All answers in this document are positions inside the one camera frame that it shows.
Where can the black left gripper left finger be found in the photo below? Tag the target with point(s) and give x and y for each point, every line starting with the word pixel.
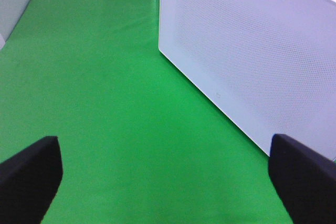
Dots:
pixel 30 180

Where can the green table cloth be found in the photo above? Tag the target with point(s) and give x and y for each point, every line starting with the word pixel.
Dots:
pixel 140 142

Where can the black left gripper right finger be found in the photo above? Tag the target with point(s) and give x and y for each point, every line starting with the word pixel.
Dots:
pixel 303 179

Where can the white microwave door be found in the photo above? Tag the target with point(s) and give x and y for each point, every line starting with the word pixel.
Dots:
pixel 268 65

